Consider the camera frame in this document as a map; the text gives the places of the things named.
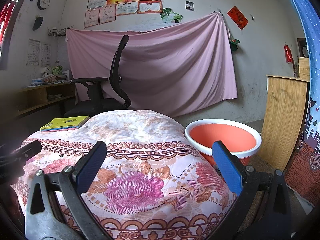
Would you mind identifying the paper wall calendar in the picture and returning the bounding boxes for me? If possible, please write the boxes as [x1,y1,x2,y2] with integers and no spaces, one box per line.
[40,44,52,67]
[27,39,41,67]

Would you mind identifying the stack of papers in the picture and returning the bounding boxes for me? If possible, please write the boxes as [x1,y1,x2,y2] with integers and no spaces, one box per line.
[31,73,69,85]

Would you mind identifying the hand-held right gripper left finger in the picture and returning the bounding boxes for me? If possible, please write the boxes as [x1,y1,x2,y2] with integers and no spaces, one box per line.
[24,141,110,240]

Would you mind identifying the floral pink blanket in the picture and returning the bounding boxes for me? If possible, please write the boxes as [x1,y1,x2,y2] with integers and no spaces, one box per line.
[11,109,238,240]

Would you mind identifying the wire wall rack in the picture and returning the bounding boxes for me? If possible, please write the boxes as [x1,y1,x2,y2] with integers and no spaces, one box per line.
[47,26,73,37]

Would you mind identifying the black office chair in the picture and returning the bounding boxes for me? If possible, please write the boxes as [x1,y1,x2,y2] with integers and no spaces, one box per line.
[64,34,132,118]

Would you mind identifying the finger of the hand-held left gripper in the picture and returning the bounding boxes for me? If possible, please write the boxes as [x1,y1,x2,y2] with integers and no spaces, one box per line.
[10,140,42,161]

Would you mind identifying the orange plastic basin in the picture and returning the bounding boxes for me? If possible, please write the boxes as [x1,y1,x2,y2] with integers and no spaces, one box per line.
[184,119,262,167]

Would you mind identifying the group of wall certificates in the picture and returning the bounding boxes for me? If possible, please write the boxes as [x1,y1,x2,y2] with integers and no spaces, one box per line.
[84,0,177,29]

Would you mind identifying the thin pink book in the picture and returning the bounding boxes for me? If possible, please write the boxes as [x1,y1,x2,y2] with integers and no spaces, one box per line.
[41,125,87,133]

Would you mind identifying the green photo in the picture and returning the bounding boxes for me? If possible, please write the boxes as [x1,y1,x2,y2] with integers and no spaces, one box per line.
[166,12,183,24]
[160,8,172,23]

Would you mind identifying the blue dotted curtain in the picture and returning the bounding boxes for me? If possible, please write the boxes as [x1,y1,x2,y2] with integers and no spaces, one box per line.
[280,0,320,208]

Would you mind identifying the red paper square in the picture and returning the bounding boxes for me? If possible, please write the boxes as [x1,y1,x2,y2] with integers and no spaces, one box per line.
[227,6,249,30]

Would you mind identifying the wooden shelf desk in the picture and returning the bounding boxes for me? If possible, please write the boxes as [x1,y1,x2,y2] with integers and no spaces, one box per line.
[10,82,77,119]

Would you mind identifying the window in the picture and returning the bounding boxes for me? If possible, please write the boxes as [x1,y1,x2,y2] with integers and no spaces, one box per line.
[0,0,19,70]

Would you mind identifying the red window decoration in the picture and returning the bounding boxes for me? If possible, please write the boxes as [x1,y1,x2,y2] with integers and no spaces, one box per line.
[0,1,14,45]

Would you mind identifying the small wooden board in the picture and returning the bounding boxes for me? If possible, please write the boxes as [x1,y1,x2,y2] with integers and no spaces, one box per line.
[299,57,312,82]

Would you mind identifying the pink hanging cloth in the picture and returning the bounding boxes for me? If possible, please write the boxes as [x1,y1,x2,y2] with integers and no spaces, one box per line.
[65,12,238,117]

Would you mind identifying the red hanging ornament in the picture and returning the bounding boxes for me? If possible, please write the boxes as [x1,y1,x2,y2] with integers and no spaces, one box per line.
[284,44,293,63]

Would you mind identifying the black cap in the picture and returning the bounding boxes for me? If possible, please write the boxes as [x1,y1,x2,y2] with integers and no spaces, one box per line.
[32,16,44,31]

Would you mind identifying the dark wooden frame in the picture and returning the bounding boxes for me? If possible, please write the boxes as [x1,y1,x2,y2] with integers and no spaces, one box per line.
[297,38,309,58]

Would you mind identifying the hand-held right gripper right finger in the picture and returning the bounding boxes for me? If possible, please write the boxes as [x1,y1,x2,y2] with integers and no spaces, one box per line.
[212,141,292,240]

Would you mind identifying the thin blue book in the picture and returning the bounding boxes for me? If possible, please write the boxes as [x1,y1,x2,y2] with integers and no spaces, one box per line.
[41,124,88,131]

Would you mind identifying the yellow book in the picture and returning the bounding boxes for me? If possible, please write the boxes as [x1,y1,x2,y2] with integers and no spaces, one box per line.
[40,115,90,130]

